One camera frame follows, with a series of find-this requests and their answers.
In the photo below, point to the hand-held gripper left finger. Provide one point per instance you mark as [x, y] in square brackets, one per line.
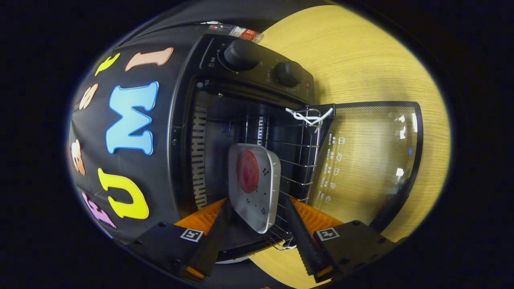
[213, 241]

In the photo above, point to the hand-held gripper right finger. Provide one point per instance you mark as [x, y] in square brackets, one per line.
[303, 241]

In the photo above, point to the white square plate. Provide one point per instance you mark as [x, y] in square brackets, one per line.
[261, 192]

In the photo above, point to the pink round food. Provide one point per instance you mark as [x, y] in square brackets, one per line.
[247, 170]

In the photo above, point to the black toaster oven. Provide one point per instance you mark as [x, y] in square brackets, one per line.
[265, 72]

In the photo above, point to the clear water bottle red label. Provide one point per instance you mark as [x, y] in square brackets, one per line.
[241, 32]

